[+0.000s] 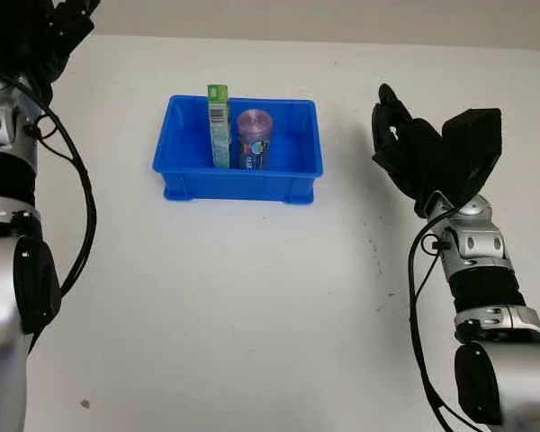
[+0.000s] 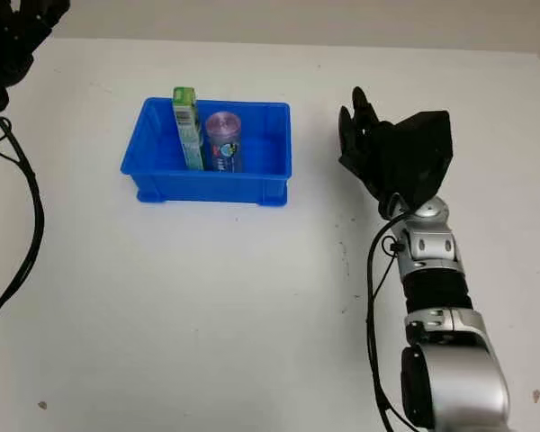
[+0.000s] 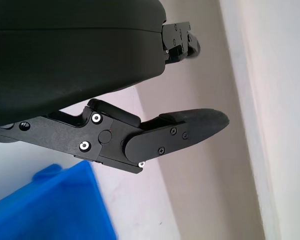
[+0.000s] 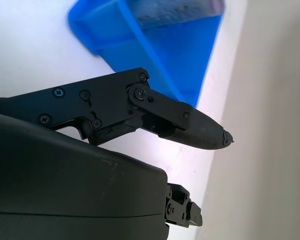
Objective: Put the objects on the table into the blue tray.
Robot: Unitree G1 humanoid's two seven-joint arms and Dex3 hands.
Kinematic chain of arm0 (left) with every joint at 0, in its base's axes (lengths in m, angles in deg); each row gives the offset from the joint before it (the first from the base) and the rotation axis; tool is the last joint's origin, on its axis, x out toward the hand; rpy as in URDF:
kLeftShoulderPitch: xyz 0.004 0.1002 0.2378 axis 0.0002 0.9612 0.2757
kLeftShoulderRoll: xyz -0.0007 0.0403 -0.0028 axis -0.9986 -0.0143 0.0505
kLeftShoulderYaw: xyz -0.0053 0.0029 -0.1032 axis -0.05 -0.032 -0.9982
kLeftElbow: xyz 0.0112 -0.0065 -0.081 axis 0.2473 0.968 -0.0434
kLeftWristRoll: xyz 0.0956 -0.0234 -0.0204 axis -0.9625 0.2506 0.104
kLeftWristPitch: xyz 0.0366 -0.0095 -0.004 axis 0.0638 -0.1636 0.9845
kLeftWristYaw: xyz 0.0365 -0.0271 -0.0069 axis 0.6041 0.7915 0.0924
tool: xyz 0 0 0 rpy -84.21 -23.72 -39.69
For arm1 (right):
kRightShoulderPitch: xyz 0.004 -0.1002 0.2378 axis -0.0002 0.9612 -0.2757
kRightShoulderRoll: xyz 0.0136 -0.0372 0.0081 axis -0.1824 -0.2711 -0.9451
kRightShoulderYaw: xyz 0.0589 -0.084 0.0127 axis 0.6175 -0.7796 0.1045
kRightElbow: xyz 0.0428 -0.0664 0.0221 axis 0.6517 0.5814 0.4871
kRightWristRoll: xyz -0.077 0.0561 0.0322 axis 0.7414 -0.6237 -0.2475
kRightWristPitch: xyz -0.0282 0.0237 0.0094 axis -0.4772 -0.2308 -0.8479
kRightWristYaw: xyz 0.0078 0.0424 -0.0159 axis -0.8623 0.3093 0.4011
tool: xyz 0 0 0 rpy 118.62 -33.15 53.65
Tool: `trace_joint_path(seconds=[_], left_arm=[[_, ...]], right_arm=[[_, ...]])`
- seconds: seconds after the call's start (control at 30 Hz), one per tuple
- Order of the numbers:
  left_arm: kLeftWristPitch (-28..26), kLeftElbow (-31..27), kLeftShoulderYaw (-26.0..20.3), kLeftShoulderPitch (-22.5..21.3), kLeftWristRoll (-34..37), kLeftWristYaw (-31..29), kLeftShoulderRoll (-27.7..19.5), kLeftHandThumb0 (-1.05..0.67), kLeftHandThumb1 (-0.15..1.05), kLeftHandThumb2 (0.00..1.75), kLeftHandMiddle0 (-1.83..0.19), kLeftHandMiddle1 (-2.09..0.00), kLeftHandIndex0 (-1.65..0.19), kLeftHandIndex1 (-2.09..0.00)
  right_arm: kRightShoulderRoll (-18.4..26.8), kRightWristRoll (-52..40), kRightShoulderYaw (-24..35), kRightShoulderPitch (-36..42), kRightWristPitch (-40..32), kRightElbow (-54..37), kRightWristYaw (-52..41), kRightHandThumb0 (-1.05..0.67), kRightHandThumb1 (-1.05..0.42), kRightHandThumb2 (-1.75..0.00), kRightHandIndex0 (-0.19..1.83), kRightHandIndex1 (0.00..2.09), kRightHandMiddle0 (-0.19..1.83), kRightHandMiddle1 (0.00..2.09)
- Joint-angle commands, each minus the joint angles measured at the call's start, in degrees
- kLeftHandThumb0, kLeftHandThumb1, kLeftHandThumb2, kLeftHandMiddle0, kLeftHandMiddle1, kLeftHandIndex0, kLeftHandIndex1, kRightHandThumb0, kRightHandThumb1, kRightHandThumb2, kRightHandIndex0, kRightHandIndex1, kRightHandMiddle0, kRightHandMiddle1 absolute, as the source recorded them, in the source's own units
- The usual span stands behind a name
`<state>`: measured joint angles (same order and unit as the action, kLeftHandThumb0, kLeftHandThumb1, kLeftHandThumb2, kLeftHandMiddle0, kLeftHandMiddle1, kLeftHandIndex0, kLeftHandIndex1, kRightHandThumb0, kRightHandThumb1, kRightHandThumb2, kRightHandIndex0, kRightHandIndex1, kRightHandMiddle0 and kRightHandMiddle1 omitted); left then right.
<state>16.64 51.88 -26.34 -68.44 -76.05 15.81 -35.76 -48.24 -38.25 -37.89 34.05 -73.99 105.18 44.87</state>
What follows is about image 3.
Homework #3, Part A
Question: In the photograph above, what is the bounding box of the blue plastic tray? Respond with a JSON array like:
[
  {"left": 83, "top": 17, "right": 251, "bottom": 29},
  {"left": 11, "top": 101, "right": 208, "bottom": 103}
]
[{"left": 0, "top": 159, "right": 120, "bottom": 240}]

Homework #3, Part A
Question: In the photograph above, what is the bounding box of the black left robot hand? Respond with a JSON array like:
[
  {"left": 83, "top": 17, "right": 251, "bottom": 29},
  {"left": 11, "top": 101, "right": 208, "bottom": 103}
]
[{"left": 0, "top": 0, "right": 231, "bottom": 175}]

